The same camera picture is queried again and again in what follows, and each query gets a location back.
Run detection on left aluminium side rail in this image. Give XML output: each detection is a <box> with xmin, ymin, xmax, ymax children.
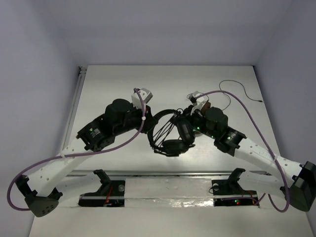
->
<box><xmin>60</xmin><ymin>66</ymin><xmax>87</xmax><ymax>152</ymax></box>

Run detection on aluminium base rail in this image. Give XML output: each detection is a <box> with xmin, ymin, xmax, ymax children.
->
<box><xmin>66</xmin><ymin>170</ymin><xmax>271</xmax><ymax>177</ymax></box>

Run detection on thin brown headphone cable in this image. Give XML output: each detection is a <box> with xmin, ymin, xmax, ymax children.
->
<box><xmin>219</xmin><ymin>79</ymin><xmax>264</xmax><ymax>112</ymax></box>

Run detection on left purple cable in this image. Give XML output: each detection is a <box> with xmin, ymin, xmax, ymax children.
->
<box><xmin>6</xmin><ymin>87</ymin><xmax>146</xmax><ymax>212</ymax></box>

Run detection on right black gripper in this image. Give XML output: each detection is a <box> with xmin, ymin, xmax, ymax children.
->
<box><xmin>170</xmin><ymin>104</ymin><xmax>218</xmax><ymax>140</ymax></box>

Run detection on black headphones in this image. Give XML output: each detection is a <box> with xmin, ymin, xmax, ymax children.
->
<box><xmin>147</xmin><ymin>109</ymin><xmax>196</xmax><ymax>157</ymax></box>

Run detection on brown headphones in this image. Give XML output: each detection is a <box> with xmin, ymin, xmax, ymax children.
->
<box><xmin>194</xmin><ymin>102</ymin><xmax>212</xmax><ymax>138</ymax></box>

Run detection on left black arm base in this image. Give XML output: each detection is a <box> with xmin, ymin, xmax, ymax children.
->
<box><xmin>78</xmin><ymin>169</ymin><xmax>125</xmax><ymax>207</ymax></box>

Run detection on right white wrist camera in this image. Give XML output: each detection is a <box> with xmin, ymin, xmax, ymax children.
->
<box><xmin>187</xmin><ymin>91</ymin><xmax>209</xmax><ymax>115</ymax></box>

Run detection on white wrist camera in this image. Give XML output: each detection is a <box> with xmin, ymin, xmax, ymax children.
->
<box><xmin>131</xmin><ymin>88</ymin><xmax>153</xmax><ymax>109</ymax></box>
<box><xmin>187</xmin><ymin>91</ymin><xmax>209</xmax><ymax>115</ymax></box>

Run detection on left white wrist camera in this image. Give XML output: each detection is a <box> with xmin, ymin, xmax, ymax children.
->
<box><xmin>131</xmin><ymin>88</ymin><xmax>153</xmax><ymax>109</ymax></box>

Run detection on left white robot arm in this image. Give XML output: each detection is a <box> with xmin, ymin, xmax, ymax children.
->
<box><xmin>7</xmin><ymin>94</ymin><xmax>154</xmax><ymax>217</ymax></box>

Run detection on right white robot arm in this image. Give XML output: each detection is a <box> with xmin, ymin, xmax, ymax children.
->
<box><xmin>184</xmin><ymin>106</ymin><xmax>316</xmax><ymax>212</ymax></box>

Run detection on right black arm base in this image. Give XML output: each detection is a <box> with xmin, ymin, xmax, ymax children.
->
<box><xmin>208</xmin><ymin>168</ymin><xmax>259</xmax><ymax>207</ymax></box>

